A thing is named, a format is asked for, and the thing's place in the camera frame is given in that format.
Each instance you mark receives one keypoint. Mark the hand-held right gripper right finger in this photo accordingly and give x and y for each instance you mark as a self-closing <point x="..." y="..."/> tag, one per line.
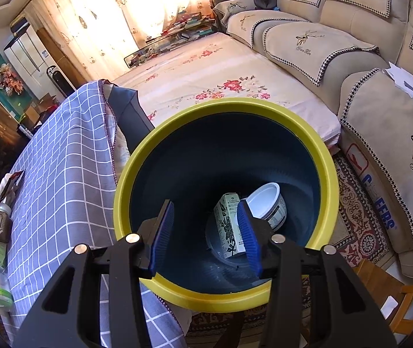
<point x="248" y="232"/>

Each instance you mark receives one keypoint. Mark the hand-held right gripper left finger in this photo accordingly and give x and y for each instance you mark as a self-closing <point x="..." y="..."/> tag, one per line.
<point x="163" y="232"/>

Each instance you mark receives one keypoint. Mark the floral print carton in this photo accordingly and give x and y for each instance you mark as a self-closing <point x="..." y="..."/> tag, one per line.
<point x="228" y="224"/>

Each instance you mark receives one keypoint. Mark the white plastic tub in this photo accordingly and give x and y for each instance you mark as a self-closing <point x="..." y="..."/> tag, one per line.
<point x="268" y="203"/>

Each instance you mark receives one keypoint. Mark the yellow-rimmed dark blue bin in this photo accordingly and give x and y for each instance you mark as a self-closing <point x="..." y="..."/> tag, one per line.
<point x="228" y="145"/>

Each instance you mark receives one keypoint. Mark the red patterned rug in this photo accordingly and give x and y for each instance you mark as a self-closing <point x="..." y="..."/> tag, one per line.
<point x="355" y="210"/>

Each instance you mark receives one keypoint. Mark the purple checkered tablecloth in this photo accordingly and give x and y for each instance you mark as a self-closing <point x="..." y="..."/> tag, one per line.
<point x="65" y="170"/>

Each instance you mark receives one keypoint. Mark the dark grey fabric panel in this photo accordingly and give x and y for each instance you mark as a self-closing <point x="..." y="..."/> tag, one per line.
<point x="128" y="112"/>

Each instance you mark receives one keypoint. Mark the cardboard box with blue print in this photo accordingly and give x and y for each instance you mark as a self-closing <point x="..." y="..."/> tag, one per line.
<point x="369" y="185"/>

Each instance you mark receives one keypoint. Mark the wooden stool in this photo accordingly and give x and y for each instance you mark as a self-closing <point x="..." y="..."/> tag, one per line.
<point x="377" y="282"/>

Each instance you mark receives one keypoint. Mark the red and black packet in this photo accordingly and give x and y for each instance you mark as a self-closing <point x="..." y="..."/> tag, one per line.
<point x="10" y="186"/>

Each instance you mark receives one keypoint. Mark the bed with floral sheet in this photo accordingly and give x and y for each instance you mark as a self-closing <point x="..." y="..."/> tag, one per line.
<point x="210" y="69"/>

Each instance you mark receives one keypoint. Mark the green round container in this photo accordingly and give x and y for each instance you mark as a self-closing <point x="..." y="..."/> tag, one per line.
<point x="3" y="297"/>

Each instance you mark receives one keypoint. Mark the cardboard boxes on floor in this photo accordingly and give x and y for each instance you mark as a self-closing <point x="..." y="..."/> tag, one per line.
<point x="41" y="107"/>

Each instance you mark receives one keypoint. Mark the black tower fan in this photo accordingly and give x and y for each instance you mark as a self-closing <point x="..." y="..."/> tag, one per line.
<point x="59" y="79"/>

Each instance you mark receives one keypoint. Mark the pile of books and clutter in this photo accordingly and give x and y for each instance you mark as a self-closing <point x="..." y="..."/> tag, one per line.
<point x="177" y="32"/>

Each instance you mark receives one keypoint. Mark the artificial flower bunch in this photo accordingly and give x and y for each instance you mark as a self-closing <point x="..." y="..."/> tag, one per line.
<point x="9" y="79"/>

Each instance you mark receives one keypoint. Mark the loose white papers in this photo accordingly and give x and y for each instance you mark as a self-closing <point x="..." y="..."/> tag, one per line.
<point x="406" y="79"/>

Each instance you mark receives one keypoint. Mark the white refrigerator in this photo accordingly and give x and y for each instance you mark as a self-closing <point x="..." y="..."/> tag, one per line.
<point x="29" y="54"/>

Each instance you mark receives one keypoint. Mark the beige sofa with covers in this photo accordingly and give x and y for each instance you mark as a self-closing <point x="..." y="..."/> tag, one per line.
<point x="337" y="18"/>

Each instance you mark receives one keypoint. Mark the dark grey hat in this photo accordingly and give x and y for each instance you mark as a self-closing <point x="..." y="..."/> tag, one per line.
<point x="264" y="0"/>

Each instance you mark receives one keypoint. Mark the cream patterned curtains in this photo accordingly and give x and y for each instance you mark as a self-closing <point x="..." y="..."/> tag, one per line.
<point x="101" y="7"/>

